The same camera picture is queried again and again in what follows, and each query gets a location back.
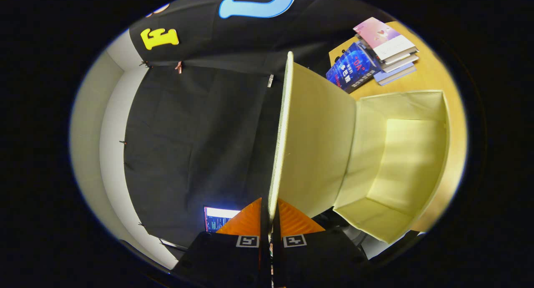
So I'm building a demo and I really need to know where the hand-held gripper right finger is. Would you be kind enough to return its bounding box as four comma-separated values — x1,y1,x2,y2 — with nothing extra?
271,198,370,288

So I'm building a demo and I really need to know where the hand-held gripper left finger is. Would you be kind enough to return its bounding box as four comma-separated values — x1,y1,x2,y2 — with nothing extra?
173,197,271,288

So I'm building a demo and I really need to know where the pale green storage box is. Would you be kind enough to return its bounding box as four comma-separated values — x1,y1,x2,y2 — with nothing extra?
268,51,451,244

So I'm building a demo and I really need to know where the computer monitor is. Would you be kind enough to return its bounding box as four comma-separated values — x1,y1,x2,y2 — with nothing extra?
204,206,242,232

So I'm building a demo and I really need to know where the black backdrop cloth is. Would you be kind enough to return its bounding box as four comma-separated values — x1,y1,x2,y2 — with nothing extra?
124,0,397,247

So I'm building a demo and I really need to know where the dark blue book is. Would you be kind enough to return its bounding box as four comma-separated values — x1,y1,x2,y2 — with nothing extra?
326,42,381,93

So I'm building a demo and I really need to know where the pale blue book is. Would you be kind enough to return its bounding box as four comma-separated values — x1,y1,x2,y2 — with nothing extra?
373,63,417,86

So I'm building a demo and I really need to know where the grey book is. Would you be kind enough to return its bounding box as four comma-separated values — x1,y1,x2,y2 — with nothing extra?
378,51,419,73

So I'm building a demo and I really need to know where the pink cover book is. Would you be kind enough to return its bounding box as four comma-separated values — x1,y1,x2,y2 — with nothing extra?
353,17,419,62

